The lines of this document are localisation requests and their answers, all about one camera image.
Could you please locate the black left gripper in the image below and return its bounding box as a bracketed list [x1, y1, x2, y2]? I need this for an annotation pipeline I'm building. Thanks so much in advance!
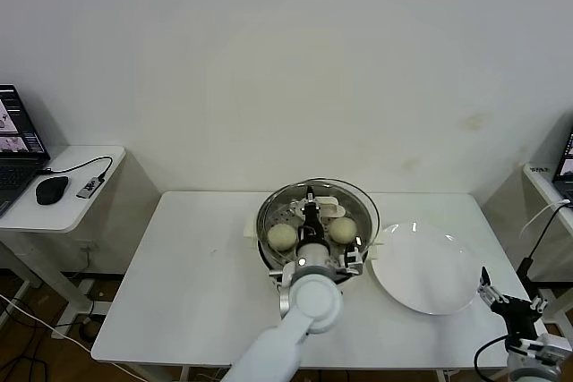
[298, 192, 327, 247]

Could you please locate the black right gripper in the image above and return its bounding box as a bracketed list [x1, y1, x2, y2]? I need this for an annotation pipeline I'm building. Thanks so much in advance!
[477, 266, 549, 340]

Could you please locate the white steamed baozi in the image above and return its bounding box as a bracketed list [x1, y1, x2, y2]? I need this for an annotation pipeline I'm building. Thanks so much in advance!
[267, 223, 297, 252]
[329, 216, 359, 247]

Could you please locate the round glass pot lid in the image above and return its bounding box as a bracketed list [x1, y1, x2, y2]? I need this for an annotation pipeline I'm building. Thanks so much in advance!
[257, 178, 381, 269]

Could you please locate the stainless steel steamer basket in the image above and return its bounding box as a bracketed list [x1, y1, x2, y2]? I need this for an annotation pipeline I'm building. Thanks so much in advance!
[242, 181, 385, 283]

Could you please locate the cream electric cooker base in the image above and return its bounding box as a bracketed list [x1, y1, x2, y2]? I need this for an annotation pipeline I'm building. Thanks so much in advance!
[257, 247, 381, 287]

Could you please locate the round white plate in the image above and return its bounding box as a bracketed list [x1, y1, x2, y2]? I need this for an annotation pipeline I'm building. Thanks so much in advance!
[369, 220, 478, 316]

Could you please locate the silver usb hub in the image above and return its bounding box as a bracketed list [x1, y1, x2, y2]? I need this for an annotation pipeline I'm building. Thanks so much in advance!
[75, 177, 103, 199]

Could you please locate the black computer mouse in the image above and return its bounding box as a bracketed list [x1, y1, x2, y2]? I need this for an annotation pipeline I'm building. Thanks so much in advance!
[34, 174, 71, 207]

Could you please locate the black laptop with mouse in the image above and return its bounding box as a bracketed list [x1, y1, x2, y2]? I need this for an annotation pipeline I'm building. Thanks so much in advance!
[0, 84, 51, 217]

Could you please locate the black power cable with adapter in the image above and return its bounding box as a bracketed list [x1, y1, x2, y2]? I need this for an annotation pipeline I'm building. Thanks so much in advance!
[514, 207, 570, 287]

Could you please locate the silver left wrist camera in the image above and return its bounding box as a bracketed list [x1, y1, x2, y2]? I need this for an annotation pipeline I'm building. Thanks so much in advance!
[341, 245, 365, 276]

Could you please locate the white loose cable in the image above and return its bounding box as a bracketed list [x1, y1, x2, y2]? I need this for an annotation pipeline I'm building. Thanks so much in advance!
[518, 200, 572, 238]

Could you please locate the black usb cable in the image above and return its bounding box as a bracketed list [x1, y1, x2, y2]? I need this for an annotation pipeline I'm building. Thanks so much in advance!
[40, 156, 114, 182]

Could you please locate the white floor power cable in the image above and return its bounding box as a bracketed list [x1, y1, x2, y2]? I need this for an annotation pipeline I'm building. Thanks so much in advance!
[0, 296, 93, 352]

